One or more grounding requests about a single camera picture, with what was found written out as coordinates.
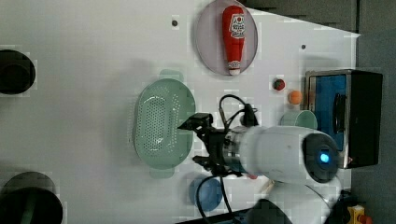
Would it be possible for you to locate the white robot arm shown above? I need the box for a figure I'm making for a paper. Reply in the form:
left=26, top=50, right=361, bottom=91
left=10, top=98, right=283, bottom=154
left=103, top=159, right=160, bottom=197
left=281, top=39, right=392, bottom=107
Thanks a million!
left=178, top=113, right=341, bottom=224

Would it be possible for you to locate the toy toaster oven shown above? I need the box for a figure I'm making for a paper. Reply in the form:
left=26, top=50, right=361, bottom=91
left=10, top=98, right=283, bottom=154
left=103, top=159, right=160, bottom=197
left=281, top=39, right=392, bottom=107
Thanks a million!
left=304, top=69, right=383, bottom=169

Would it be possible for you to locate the red plush ketchup bottle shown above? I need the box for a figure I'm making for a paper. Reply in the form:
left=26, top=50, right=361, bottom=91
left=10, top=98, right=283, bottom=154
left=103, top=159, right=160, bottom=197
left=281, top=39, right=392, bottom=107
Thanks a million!
left=222, top=6, right=246, bottom=76

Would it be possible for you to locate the grey round plate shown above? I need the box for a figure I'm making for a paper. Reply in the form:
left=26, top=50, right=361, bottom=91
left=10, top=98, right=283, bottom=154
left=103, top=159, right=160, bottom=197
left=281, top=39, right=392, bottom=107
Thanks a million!
left=195, top=0, right=258, bottom=76

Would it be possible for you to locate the green plastic strainer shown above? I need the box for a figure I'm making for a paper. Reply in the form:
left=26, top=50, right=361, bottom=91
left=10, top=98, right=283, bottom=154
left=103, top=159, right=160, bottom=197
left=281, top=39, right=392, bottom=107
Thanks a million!
left=133, top=69, right=195, bottom=179

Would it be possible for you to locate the black round object lower left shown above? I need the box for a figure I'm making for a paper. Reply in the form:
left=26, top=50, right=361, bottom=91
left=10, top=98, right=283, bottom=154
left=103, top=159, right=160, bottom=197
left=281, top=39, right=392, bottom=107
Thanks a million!
left=0, top=172, right=64, bottom=224

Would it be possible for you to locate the black lower cable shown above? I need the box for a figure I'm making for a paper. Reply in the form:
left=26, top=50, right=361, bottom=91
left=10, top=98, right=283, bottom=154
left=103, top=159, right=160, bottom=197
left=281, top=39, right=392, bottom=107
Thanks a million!
left=195, top=175, right=237, bottom=224

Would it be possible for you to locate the black round object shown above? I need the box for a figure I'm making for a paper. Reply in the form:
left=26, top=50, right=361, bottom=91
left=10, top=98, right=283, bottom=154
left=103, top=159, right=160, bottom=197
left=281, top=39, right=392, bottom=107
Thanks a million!
left=0, top=172, right=64, bottom=224
left=0, top=49, right=35, bottom=95

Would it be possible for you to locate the black round object upper left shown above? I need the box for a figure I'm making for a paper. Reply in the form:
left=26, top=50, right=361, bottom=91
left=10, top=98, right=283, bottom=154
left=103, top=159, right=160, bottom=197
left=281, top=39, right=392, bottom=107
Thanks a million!
left=0, top=49, right=35, bottom=95

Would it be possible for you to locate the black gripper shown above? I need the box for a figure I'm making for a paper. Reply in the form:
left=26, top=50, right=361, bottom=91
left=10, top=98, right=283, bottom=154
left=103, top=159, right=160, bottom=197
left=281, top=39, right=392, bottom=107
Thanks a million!
left=178, top=113, right=233, bottom=177

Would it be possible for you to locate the blue cup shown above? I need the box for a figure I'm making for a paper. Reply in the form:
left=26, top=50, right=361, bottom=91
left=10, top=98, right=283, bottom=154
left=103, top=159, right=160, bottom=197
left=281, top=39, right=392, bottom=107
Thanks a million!
left=189, top=175, right=222, bottom=212

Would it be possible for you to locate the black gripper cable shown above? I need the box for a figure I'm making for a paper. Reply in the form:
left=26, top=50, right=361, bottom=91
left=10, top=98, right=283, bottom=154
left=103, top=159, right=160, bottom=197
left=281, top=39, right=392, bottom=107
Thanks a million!
left=219, top=93, right=260, bottom=130

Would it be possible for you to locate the orange plush ball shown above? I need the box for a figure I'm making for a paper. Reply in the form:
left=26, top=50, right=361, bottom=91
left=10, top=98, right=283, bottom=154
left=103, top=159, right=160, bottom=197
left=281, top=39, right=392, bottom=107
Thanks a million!
left=289, top=91, right=303, bottom=105

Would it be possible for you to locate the plush peeled banana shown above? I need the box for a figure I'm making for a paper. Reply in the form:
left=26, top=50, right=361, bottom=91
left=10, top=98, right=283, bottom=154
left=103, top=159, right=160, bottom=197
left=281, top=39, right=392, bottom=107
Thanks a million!
left=264, top=180, right=275, bottom=195

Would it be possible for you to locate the small plush strawberry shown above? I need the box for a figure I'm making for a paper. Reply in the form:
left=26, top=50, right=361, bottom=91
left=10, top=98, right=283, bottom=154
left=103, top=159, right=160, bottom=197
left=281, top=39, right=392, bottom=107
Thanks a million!
left=274, top=78, right=286, bottom=91

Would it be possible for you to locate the green mug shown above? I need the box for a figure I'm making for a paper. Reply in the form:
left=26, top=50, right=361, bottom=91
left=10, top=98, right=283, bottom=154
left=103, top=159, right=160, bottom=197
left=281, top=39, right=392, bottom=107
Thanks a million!
left=280, top=110, right=318, bottom=130

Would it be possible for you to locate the blue metal frame rail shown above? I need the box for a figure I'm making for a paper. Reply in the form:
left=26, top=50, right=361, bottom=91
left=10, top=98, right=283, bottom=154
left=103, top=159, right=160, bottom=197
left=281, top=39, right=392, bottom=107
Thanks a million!
left=177, top=209, right=248, bottom=224

